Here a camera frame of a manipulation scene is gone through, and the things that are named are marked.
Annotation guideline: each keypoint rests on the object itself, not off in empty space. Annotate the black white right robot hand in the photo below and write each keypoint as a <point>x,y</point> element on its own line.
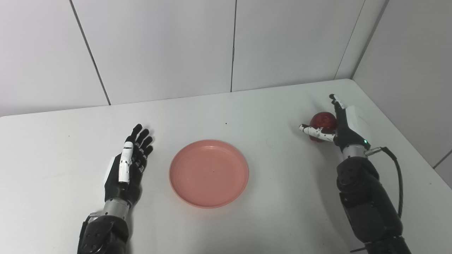
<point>348,132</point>

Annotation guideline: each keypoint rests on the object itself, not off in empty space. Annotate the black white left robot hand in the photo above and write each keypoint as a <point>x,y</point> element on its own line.
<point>114,183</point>

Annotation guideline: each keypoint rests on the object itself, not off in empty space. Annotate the red apple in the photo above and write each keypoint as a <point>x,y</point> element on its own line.
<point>323,120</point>

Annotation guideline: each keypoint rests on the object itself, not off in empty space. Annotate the pink round plate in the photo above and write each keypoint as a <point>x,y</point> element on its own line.
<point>209,173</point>

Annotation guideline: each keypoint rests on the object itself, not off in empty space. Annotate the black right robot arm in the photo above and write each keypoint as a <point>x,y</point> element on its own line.
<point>370,208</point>

